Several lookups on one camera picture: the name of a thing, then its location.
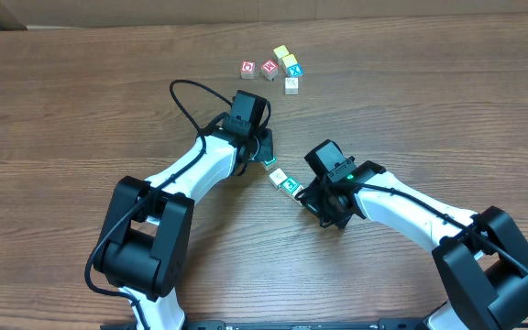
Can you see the yellow top wooden block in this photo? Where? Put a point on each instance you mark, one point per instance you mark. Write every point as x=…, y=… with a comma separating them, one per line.
x=279, y=53

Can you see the white leaf wooden block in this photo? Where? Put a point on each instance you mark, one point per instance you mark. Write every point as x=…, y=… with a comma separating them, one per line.
x=296, y=195

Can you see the red letter wooden block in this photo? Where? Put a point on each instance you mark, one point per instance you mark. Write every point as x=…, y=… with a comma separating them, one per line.
x=269, y=69

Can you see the white drawing wooden block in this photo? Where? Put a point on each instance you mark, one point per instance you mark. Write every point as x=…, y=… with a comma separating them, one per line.
x=291, y=86

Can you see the white swirl wooden block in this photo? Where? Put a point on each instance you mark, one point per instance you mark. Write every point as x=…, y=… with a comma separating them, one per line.
x=277, y=177

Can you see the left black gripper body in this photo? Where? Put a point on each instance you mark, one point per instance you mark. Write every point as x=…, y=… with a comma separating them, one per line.
x=263, y=147

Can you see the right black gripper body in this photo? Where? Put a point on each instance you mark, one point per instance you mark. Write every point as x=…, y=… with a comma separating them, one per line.
x=313, y=200

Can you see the blue X wooden block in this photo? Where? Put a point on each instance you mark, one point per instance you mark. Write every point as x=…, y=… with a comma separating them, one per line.
x=295, y=71

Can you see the cardboard box wall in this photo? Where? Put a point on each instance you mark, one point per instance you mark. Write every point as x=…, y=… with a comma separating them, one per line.
x=19, y=14

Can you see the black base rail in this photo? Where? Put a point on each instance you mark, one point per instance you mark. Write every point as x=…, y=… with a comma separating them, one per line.
x=381, y=324

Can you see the red circle wooden block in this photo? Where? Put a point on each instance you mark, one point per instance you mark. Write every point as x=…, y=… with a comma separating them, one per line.
x=247, y=70

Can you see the yellow wooden block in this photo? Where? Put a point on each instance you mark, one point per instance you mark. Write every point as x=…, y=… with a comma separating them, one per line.
x=269, y=164
x=279, y=53
x=288, y=61

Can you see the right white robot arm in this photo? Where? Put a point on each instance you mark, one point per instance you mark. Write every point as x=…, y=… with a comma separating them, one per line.
x=481, y=258

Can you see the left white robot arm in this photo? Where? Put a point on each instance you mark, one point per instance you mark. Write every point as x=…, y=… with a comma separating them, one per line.
x=143, y=243

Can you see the green picture wooden block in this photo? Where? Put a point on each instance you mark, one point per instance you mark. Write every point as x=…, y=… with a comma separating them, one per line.
x=291, y=187

